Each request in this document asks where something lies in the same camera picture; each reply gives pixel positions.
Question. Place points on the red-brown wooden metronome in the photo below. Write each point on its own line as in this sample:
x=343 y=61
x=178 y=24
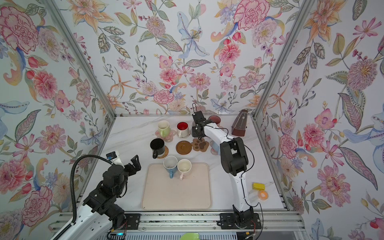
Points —
x=239 y=125

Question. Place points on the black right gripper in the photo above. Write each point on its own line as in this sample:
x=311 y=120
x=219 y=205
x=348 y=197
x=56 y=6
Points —
x=194 y=132

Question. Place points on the cream white mug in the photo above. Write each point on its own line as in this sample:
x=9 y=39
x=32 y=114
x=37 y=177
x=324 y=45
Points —
x=184 y=167

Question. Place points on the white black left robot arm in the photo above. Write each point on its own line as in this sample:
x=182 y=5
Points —
x=99 y=213

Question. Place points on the round rattan woven coaster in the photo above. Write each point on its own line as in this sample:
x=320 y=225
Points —
x=165 y=154

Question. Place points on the yellow block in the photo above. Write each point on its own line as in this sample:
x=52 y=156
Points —
x=258 y=186

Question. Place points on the pink mug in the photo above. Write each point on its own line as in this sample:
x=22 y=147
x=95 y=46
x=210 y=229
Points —
x=215 y=121

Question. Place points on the cork paw print coaster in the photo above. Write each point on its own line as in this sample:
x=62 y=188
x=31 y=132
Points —
x=200 y=145

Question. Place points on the pink flower coaster front right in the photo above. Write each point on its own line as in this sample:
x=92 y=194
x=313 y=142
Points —
x=215 y=148

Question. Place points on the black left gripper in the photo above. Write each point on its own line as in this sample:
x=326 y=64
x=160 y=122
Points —
x=137 y=166

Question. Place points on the multicolour zigzag woven coaster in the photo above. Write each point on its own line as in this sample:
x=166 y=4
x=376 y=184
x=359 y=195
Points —
x=182 y=134

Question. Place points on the orange round object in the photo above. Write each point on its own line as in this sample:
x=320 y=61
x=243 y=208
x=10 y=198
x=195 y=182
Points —
x=263 y=195

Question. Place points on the round brown wooden coaster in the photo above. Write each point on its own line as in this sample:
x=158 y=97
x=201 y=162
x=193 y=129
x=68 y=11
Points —
x=183 y=147

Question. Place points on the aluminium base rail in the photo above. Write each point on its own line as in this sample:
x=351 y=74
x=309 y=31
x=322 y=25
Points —
x=207 y=221

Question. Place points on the white mug green outside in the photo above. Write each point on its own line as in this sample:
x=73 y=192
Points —
x=164 y=128

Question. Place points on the beige serving tray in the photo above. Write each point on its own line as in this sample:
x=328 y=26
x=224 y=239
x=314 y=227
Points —
x=193 y=192

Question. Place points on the green object below rail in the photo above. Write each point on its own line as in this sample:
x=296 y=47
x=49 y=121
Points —
x=190 y=236

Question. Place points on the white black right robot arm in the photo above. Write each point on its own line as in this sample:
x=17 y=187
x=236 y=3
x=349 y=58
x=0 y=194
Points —
x=234 y=160

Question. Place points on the red inside white mug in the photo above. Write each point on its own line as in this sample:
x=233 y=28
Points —
x=183 y=126

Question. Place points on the black mug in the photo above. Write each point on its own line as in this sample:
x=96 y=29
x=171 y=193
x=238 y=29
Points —
x=158 y=147

